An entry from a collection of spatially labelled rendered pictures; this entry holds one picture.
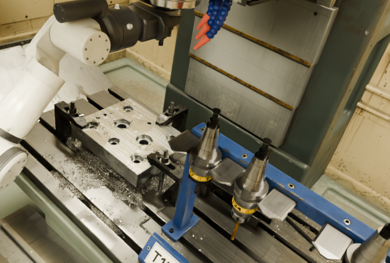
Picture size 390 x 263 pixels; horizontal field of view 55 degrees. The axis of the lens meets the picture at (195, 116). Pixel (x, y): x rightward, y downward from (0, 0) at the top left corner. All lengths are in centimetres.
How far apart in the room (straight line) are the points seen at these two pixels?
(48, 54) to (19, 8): 112
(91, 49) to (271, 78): 73
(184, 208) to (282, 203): 31
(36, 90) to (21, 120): 6
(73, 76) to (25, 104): 118
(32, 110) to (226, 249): 59
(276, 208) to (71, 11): 50
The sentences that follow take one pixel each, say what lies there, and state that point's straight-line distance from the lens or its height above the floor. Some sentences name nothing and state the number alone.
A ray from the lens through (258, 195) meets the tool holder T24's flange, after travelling 69.
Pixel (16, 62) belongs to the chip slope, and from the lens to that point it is 186.
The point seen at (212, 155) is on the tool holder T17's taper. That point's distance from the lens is 72.
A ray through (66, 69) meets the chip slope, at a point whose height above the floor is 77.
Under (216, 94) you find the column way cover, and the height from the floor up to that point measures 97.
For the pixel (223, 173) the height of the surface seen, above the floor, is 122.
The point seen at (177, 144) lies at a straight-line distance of 76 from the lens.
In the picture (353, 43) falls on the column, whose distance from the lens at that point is 118.
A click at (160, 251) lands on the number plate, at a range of 91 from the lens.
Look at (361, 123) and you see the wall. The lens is 165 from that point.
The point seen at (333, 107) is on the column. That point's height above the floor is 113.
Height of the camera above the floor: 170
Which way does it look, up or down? 35 degrees down
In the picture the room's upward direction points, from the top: 12 degrees clockwise
